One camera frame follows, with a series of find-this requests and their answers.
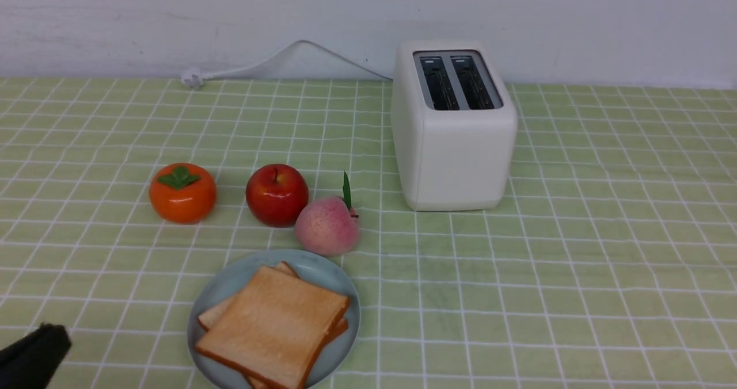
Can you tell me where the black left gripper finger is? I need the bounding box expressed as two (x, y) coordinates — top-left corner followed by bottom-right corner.
(1, 323), (72, 388)

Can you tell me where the toast slice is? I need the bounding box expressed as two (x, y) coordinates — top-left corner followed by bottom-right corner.
(197, 261), (349, 389)
(194, 265), (351, 389)

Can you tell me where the light blue plate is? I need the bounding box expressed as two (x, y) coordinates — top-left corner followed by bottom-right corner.
(186, 249), (362, 388)

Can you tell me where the orange persimmon fruit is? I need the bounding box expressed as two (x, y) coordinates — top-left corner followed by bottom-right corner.
(149, 162), (218, 224)

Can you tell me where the red apple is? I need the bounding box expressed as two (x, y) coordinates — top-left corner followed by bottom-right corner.
(245, 163), (310, 227)

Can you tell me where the pink peach with leaf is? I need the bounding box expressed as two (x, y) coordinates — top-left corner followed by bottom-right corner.
(293, 172), (360, 256)

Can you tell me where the white two-slot toaster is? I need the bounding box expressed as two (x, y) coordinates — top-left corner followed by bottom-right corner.
(390, 39), (518, 212)

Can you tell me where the green checkered tablecloth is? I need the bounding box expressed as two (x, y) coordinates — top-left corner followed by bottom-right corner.
(1, 78), (736, 388)

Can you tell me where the white power cable with plug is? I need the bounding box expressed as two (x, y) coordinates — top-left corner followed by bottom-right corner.
(181, 39), (393, 89)

